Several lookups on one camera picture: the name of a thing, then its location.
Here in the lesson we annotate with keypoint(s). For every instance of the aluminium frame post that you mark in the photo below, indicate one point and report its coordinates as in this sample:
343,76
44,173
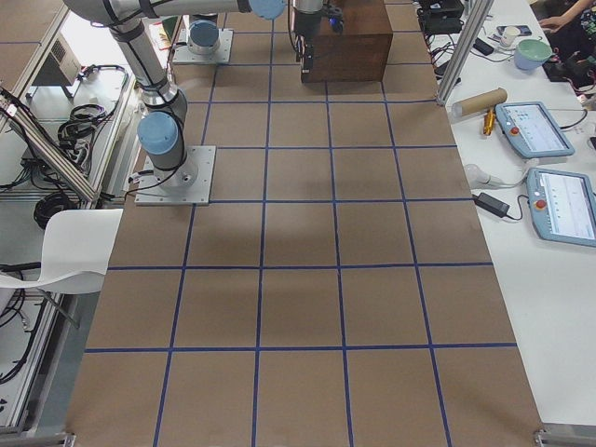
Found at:
471,29

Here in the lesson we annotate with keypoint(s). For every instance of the black power adapter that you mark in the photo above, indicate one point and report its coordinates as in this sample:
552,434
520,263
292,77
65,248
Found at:
491,204

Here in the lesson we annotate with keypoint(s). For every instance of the person's hand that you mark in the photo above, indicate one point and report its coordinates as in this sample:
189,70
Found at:
552,24

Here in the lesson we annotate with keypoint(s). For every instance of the white paper sheet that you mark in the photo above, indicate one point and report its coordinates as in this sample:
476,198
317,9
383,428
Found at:
76,250

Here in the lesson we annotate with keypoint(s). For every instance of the green bowl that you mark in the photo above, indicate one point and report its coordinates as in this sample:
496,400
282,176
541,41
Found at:
530,54

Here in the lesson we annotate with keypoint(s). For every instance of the cardboard tube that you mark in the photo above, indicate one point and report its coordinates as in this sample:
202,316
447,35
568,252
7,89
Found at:
479,102

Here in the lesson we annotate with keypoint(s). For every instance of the black phone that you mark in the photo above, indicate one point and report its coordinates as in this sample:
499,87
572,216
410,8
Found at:
482,47

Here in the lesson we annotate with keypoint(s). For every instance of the upper teach pendant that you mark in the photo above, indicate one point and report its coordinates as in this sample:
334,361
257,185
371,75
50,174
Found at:
531,130

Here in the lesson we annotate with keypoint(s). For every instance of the teach pendant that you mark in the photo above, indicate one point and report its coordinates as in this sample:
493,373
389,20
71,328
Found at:
531,130
562,206

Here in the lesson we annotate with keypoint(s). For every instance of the yellow tool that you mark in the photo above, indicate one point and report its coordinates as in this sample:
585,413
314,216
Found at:
488,122

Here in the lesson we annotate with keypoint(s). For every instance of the lower teach pendant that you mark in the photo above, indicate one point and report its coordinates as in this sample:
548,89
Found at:
562,206

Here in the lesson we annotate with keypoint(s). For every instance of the dark wooden drawer cabinet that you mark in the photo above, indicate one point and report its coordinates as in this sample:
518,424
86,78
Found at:
355,50

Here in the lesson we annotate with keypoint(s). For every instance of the black idle gripper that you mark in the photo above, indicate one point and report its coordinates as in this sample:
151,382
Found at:
304,25

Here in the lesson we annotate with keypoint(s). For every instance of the brown paper grid mat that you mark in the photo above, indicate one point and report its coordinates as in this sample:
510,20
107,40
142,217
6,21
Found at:
336,291

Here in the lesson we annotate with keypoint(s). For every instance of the white paper cup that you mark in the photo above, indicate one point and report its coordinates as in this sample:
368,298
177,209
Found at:
508,36

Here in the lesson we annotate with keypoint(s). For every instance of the white light bulb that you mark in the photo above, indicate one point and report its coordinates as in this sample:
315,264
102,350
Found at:
478,178

